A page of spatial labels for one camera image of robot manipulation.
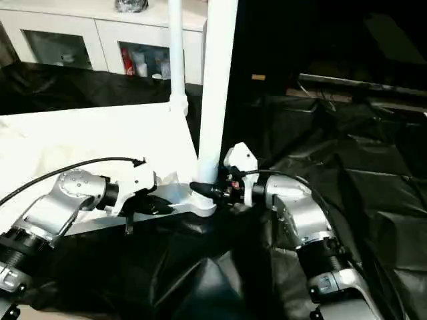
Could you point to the white plastic table leg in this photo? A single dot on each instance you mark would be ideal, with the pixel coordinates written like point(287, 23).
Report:
point(176, 46)
point(217, 73)

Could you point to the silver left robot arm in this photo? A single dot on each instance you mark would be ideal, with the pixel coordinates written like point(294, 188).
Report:
point(60, 200)

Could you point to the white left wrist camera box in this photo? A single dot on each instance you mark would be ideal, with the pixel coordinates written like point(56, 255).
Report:
point(133, 183)

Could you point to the black plastic mat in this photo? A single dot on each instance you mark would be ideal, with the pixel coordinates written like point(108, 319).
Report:
point(360, 166)

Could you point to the red carton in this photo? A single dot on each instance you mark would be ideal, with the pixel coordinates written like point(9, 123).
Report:
point(126, 61)

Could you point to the grey metal bar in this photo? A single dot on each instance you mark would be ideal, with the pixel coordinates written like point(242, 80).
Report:
point(367, 83)

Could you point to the white cabinet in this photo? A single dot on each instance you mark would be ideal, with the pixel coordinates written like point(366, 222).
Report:
point(87, 30)

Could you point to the shiny dark bundle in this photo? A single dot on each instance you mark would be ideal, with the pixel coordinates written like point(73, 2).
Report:
point(132, 5)

